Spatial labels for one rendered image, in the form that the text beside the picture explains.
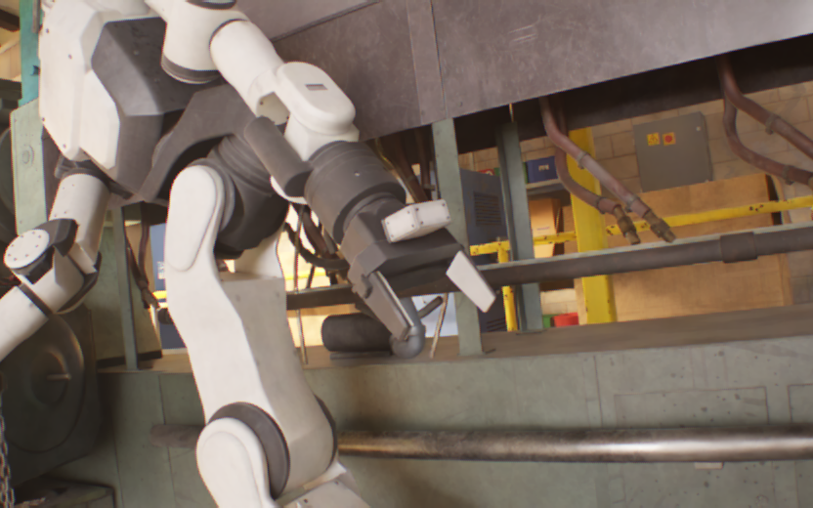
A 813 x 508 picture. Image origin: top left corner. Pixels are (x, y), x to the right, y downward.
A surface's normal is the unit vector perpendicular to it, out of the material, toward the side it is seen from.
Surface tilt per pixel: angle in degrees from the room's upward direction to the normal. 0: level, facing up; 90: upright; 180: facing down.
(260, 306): 77
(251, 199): 126
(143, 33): 62
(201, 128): 90
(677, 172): 90
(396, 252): 51
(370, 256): 69
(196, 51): 138
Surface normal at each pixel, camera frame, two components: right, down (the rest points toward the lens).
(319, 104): 0.36, -0.71
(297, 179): 0.55, 0.69
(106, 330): 0.77, -0.44
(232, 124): -0.44, 0.00
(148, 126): 0.04, 0.67
